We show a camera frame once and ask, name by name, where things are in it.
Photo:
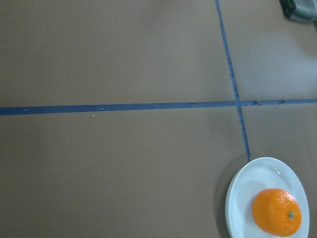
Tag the light blue plate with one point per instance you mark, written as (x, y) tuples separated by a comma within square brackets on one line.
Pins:
[(257, 175)]

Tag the orange fruit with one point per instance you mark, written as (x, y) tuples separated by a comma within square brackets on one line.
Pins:
[(277, 212)]

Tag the dark grey folded cloth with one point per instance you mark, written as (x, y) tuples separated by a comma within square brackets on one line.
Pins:
[(300, 10)]

